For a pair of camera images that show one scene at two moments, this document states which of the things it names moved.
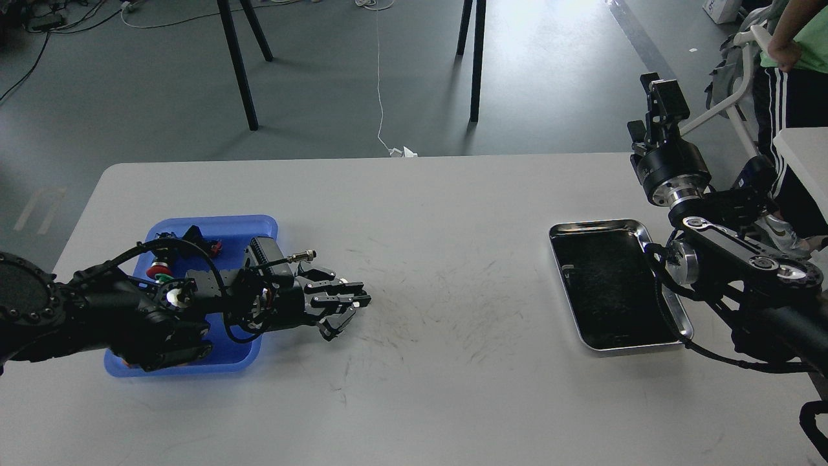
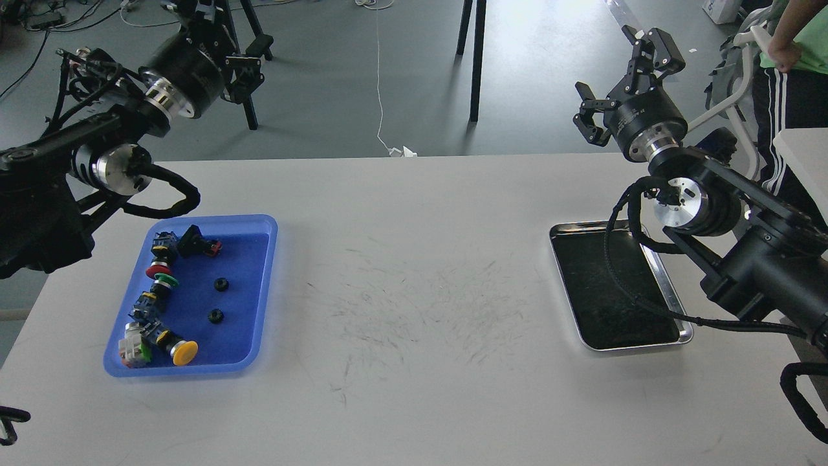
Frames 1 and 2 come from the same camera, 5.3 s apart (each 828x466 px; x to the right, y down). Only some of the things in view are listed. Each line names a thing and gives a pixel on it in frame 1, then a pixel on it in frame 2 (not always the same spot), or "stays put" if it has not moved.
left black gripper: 286,309 → 191,65
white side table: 805,151 stays put
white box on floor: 722,11 stays put
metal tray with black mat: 608,279 stays put
